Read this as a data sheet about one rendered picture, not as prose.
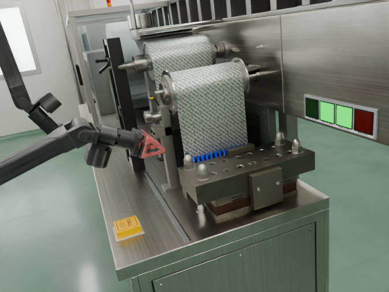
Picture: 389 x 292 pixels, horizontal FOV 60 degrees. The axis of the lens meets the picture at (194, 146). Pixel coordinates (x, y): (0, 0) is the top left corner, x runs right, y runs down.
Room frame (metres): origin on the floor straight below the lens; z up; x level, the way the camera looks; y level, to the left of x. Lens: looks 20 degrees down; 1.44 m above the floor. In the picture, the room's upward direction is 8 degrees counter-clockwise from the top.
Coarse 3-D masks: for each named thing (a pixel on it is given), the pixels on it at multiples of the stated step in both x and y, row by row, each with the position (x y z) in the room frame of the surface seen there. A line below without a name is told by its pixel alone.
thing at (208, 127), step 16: (240, 96) 1.10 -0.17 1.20; (192, 112) 1.05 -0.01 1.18; (208, 112) 1.06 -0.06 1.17; (224, 112) 1.08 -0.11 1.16; (240, 112) 1.10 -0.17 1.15; (192, 128) 1.04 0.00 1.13; (208, 128) 1.06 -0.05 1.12; (224, 128) 1.08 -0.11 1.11; (240, 128) 1.10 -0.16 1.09; (192, 144) 1.04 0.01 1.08; (208, 144) 1.06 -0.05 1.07; (224, 144) 1.08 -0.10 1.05; (240, 144) 1.09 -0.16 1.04
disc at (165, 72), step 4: (164, 72) 1.09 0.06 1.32; (168, 72) 1.06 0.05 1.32; (168, 76) 1.05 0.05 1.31; (172, 80) 1.04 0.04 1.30; (172, 84) 1.03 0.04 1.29; (172, 88) 1.04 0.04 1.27; (176, 96) 1.02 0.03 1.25; (176, 100) 1.02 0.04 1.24; (176, 104) 1.02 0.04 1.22; (176, 108) 1.03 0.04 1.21; (172, 112) 1.08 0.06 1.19; (176, 112) 1.05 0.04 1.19
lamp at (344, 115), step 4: (340, 108) 0.80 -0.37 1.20; (344, 108) 0.79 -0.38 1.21; (348, 108) 0.77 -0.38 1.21; (336, 112) 0.81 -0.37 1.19; (340, 112) 0.80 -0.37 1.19; (344, 112) 0.79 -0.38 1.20; (348, 112) 0.77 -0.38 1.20; (336, 116) 0.81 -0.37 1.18; (340, 116) 0.80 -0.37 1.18; (344, 116) 0.79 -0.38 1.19; (348, 116) 0.77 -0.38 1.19; (336, 120) 0.81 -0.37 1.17; (340, 120) 0.80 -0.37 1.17; (344, 120) 0.79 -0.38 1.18; (348, 120) 0.77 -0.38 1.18; (340, 124) 0.80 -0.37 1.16; (344, 124) 0.79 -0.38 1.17; (348, 124) 0.77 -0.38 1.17
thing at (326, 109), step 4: (320, 104) 0.87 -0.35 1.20; (324, 104) 0.85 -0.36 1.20; (328, 104) 0.84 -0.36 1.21; (332, 104) 0.83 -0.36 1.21; (320, 108) 0.87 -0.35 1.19; (324, 108) 0.85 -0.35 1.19; (328, 108) 0.84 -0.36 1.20; (332, 108) 0.83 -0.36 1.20; (320, 112) 0.87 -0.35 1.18; (324, 112) 0.85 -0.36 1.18; (328, 112) 0.84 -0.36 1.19; (332, 112) 0.83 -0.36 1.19; (324, 116) 0.85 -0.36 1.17; (328, 116) 0.84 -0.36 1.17; (332, 116) 0.83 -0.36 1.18; (324, 120) 0.85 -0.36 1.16; (328, 120) 0.84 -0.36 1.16; (332, 120) 0.83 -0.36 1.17
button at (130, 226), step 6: (132, 216) 0.90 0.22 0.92; (114, 222) 0.88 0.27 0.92; (120, 222) 0.88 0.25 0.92; (126, 222) 0.87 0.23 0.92; (132, 222) 0.87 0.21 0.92; (138, 222) 0.86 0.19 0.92; (120, 228) 0.84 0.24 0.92; (126, 228) 0.84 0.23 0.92; (132, 228) 0.84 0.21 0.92; (138, 228) 0.84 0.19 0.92; (120, 234) 0.83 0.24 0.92; (126, 234) 0.83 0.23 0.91; (132, 234) 0.83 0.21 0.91
